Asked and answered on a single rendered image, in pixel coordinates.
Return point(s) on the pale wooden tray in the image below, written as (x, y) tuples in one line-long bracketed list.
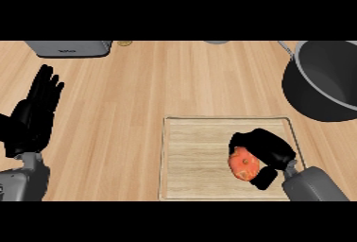
[(204, 157)]

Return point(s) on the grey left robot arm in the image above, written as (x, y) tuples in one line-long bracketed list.
[(23, 181)]

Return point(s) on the dark grey pot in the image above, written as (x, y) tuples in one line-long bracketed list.
[(322, 80)]

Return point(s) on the orange squash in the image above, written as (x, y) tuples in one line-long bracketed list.
[(244, 164)]

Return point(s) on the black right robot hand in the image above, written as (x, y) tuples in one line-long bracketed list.
[(272, 148)]

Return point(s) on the small tan round object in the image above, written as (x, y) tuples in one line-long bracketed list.
[(125, 43)]

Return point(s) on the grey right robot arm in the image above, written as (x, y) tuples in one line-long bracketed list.
[(311, 184)]

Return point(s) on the grey appliance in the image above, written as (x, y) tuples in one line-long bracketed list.
[(70, 48)]

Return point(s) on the grey rounded object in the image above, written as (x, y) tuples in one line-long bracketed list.
[(216, 42)]

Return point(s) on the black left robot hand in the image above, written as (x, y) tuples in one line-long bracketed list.
[(33, 119)]

